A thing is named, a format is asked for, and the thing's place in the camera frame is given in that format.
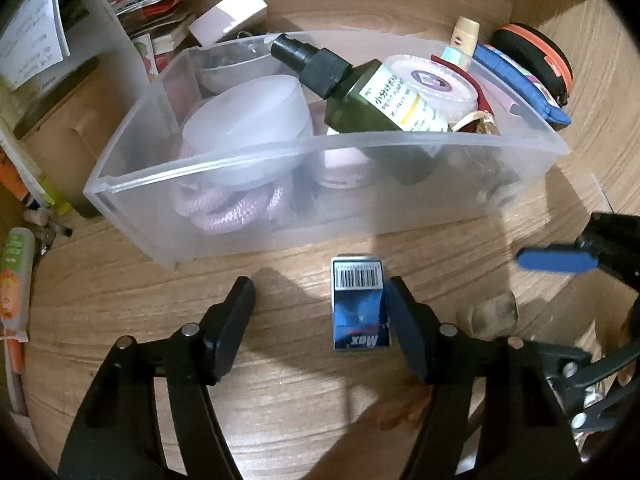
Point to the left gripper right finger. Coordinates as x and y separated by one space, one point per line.
416 327

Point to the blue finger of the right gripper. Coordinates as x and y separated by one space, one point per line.
556 259

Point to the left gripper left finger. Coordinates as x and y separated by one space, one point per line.
223 328

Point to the blue staples box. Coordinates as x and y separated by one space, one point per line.
359 312

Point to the green spray bottle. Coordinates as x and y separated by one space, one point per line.
367 97

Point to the blue patchwork pouch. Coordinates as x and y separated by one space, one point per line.
524 83

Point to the pink round compact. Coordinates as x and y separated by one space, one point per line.
340 168

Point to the clear plastic storage bin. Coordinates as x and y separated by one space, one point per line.
183 181

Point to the black orange round case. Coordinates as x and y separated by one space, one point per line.
538 54

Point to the round white tape tin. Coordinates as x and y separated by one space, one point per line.
443 89

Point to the orange green tube package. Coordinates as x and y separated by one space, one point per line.
16 281

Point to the light blue tube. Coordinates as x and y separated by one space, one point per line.
458 57

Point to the brown cardboard cup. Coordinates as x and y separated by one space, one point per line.
66 130

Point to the stack of books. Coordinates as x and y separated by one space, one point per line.
158 29

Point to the small white pink box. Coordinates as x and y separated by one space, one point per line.
226 19

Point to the white folded paper sheet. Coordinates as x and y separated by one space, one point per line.
33 41

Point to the beige plastic recorder flute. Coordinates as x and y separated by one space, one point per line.
465 35

